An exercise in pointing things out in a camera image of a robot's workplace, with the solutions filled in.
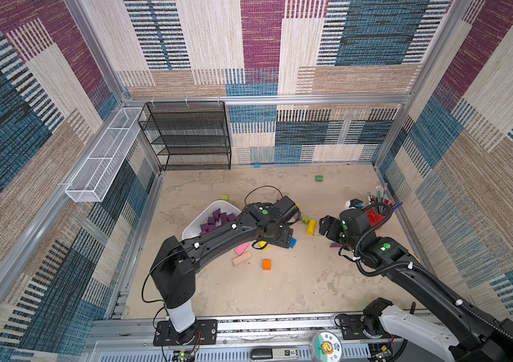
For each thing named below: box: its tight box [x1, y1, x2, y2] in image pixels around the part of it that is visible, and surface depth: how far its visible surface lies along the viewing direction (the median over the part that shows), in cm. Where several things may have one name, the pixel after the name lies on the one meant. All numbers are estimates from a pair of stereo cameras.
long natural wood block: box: [231, 251, 253, 267], surface depth 91 cm
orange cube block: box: [262, 259, 273, 271], surface depth 89 cm
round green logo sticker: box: [314, 331, 342, 362], surface depth 65 cm
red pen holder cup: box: [365, 196, 394, 228], surface depth 93 cm
